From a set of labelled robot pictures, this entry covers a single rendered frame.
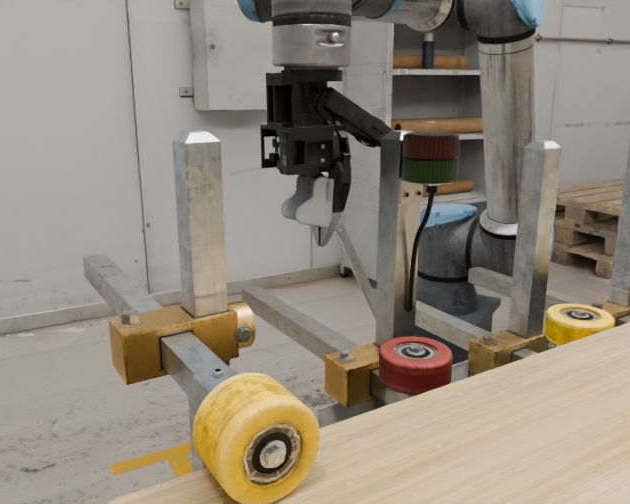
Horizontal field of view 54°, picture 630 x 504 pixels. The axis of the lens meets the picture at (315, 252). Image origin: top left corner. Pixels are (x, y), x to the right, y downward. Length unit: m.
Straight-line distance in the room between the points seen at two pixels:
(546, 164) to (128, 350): 0.59
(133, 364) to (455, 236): 1.13
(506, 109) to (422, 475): 1.00
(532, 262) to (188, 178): 0.52
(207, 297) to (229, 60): 2.61
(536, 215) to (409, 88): 3.13
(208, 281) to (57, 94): 2.64
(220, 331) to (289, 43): 0.32
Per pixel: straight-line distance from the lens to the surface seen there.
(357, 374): 0.73
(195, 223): 0.59
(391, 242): 0.73
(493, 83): 1.38
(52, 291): 3.35
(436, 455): 0.53
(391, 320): 0.75
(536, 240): 0.91
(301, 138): 0.70
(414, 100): 4.01
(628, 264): 1.13
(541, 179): 0.89
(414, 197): 0.72
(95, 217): 3.28
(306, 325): 0.87
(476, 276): 1.29
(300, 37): 0.70
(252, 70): 3.21
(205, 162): 0.58
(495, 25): 1.33
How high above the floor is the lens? 1.19
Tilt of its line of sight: 16 degrees down
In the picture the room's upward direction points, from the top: straight up
